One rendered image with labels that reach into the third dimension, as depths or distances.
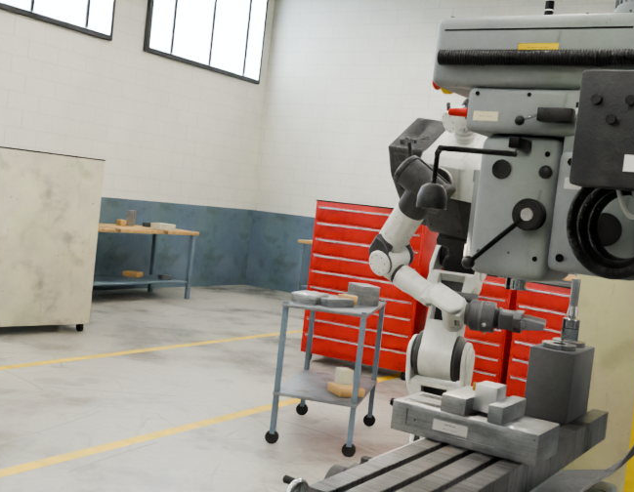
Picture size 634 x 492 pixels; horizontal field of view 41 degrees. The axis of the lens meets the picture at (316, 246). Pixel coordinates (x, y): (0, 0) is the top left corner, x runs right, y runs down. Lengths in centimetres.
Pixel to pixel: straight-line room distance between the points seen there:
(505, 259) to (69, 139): 919
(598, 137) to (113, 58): 997
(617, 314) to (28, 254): 538
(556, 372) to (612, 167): 87
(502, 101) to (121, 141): 967
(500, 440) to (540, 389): 46
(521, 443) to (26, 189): 629
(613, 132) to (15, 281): 662
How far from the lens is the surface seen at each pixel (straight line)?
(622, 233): 186
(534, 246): 193
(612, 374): 379
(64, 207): 794
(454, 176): 252
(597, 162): 163
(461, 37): 202
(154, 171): 1188
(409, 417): 202
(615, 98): 163
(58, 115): 1071
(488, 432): 195
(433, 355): 266
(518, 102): 195
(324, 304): 500
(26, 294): 786
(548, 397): 237
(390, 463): 178
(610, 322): 377
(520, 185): 195
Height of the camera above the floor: 143
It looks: 3 degrees down
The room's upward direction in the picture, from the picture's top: 6 degrees clockwise
